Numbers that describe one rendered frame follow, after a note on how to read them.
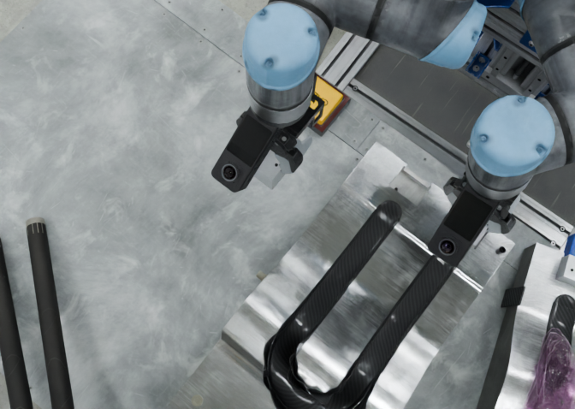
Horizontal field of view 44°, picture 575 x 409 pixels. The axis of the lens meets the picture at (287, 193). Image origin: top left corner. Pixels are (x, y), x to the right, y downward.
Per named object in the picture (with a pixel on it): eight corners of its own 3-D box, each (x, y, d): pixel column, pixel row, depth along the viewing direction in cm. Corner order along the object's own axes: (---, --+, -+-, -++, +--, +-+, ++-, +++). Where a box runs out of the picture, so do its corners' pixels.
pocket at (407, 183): (401, 169, 113) (406, 163, 110) (429, 189, 113) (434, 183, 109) (384, 191, 112) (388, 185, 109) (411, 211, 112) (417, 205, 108)
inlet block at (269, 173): (299, 107, 110) (300, 93, 105) (324, 126, 110) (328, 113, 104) (246, 170, 107) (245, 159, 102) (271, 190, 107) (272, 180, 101)
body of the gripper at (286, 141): (323, 119, 96) (330, 83, 85) (284, 167, 95) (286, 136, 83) (279, 86, 97) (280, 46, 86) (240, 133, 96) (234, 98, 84)
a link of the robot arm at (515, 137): (577, 151, 67) (489, 176, 68) (554, 180, 78) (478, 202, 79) (548, 77, 70) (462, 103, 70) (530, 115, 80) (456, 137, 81)
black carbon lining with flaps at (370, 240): (382, 197, 110) (393, 180, 101) (467, 261, 108) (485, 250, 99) (240, 378, 103) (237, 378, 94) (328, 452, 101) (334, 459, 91)
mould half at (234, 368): (369, 158, 119) (381, 131, 106) (496, 254, 116) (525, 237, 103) (173, 402, 108) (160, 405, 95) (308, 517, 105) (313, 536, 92)
